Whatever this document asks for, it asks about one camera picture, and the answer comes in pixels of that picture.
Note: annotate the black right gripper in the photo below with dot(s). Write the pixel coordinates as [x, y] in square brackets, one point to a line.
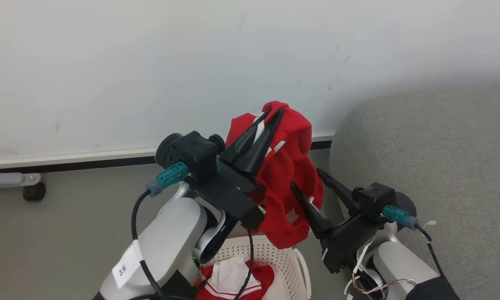
[345, 243]

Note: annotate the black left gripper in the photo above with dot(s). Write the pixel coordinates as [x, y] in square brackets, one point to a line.
[229, 196]

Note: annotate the red shorts with white stripes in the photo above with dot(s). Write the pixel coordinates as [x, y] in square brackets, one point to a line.
[289, 166]

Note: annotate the red and white jersey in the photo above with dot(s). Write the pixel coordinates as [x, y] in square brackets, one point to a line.
[233, 277]

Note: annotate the white perforated laundry basket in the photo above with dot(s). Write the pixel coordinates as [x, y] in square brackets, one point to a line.
[281, 260]

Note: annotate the grey fabric sofa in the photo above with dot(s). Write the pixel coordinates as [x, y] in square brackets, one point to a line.
[441, 166]

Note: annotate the black fabric arm sleeve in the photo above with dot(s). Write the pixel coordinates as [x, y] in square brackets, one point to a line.
[435, 289]

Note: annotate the white and black baseboard strip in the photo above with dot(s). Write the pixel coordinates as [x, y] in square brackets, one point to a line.
[108, 157]

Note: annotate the white paper label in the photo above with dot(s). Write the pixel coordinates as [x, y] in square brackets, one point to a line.
[127, 264]

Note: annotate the black caster wheel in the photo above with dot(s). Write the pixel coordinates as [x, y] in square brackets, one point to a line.
[34, 192]

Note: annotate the grey metal stand leg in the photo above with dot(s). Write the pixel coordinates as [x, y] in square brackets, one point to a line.
[8, 180]

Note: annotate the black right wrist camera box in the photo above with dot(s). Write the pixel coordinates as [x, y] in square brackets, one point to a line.
[374, 198]

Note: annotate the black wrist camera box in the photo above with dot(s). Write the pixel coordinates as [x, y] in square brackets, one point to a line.
[191, 152]
[374, 198]

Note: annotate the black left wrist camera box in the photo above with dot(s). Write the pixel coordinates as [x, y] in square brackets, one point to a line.
[191, 152]

